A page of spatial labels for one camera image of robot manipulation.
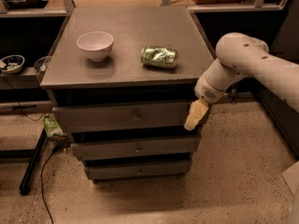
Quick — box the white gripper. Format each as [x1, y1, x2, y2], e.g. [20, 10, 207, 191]
[184, 76, 224, 131]

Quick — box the grey top drawer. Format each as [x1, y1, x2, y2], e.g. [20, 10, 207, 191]
[52, 100, 190, 133]

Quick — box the grey drawer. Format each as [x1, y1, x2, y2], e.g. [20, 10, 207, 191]
[71, 134, 201, 161]
[52, 100, 190, 133]
[84, 160, 192, 180]

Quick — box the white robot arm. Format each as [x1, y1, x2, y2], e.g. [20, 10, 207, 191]
[184, 33, 299, 131]

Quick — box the grey bottom drawer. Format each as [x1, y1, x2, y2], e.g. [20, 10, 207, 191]
[84, 160, 192, 180]

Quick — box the grey drawer cabinet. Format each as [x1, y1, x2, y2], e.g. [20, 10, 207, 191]
[41, 7, 213, 168]

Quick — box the grey middle drawer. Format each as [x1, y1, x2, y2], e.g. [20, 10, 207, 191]
[71, 134, 201, 161]

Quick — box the crushed green soda can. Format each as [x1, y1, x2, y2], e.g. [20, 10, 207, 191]
[141, 46, 178, 69]

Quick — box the white ceramic bowl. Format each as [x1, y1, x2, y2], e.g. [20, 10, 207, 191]
[77, 32, 114, 62]

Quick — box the green snack bag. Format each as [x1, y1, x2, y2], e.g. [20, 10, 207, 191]
[43, 116, 70, 147]

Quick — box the small grey bowl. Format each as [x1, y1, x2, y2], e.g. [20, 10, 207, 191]
[34, 56, 51, 72]

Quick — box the blue patterned bowl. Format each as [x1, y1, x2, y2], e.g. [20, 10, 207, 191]
[0, 55, 25, 74]

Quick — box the black metal bar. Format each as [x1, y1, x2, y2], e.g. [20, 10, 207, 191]
[19, 131, 47, 196]

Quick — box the black floor cable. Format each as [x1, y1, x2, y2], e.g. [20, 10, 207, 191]
[40, 147, 58, 224]

